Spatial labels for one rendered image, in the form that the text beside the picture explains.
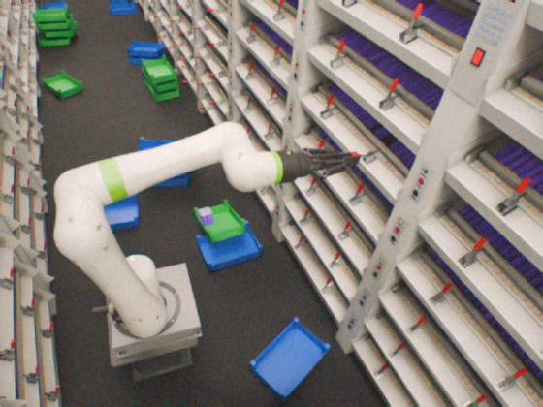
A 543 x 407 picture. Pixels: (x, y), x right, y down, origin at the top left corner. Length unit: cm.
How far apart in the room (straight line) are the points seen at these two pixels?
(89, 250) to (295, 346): 115
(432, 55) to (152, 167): 75
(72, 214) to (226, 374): 107
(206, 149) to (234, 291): 104
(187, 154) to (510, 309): 89
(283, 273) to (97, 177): 123
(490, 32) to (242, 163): 60
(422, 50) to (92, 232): 88
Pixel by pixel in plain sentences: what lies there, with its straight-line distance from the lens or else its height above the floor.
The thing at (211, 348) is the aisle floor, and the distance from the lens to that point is 180.
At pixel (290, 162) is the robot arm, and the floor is 102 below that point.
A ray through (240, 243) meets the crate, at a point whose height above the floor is 0.
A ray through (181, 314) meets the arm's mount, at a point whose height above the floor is 36.
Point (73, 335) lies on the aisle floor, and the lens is 196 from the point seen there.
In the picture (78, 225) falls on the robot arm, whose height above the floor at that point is 101.
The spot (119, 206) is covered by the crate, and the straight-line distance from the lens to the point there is 238.
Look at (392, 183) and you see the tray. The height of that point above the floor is 92.
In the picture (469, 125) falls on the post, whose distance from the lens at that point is 94.
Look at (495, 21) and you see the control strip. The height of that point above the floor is 144.
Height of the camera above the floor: 165
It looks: 45 degrees down
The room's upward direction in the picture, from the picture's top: 6 degrees clockwise
